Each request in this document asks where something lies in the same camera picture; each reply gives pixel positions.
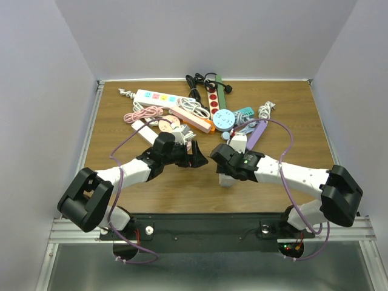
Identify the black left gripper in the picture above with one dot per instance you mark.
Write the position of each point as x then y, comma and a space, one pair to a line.
195, 160

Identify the light blue power strip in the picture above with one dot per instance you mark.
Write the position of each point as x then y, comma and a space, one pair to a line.
225, 180

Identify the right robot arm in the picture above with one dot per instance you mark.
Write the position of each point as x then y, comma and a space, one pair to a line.
336, 194

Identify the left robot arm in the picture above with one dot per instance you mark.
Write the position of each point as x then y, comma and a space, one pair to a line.
85, 202

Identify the orange power strip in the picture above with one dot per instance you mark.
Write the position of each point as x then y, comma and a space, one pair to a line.
204, 125

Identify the pink power strip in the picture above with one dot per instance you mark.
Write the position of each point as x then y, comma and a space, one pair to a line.
184, 115

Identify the light blue round socket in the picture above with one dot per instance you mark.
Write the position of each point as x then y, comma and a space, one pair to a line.
224, 120

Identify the pink round socket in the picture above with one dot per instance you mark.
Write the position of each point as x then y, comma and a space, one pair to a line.
168, 123

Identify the plain white power strip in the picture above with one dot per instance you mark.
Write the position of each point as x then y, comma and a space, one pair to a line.
144, 131

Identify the red and cream power strip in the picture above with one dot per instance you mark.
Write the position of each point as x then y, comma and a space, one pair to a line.
212, 94

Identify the green power strip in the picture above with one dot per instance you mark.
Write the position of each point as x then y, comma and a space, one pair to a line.
220, 92

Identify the teal usb power strip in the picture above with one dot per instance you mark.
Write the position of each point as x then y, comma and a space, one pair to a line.
247, 111

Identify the purple power strip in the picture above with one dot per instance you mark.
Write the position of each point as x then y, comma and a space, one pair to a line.
256, 134

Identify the white strip with coloured sockets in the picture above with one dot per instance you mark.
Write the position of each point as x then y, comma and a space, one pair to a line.
150, 98

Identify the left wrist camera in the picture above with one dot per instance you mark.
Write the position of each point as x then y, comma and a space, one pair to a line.
182, 134

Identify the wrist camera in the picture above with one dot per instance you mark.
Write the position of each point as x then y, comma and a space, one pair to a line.
238, 142
182, 134

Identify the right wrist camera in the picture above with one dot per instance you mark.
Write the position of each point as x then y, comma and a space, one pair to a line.
238, 142

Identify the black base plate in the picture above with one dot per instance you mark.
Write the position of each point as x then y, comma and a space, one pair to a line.
210, 232

